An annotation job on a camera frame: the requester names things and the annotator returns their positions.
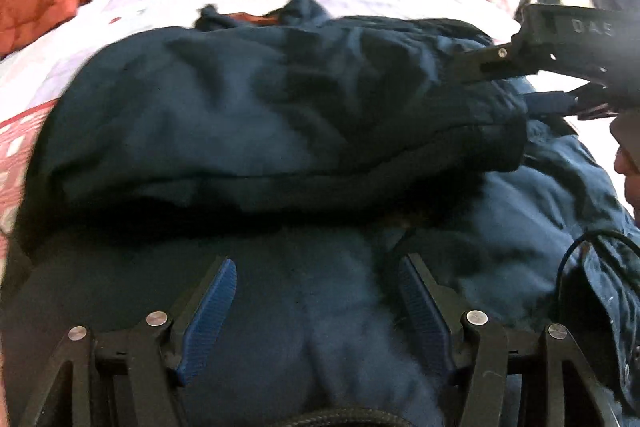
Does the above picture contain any person's right hand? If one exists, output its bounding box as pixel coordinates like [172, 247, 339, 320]
[613, 143, 640, 208]

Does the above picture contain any red checked mat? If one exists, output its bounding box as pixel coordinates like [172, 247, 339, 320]
[0, 101, 57, 235]

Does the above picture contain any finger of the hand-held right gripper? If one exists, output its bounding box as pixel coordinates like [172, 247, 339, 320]
[525, 90, 584, 114]
[447, 34, 538, 84]

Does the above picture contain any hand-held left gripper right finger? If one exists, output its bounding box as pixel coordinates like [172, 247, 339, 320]
[399, 253, 621, 427]

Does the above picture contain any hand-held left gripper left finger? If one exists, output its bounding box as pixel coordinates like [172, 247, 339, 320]
[15, 256, 238, 427]

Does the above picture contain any navy padded jacket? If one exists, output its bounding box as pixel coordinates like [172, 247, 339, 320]
[0, 0, 640, 427]

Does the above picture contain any black cable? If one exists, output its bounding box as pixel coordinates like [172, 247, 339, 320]
[556, 231, 640, 303]

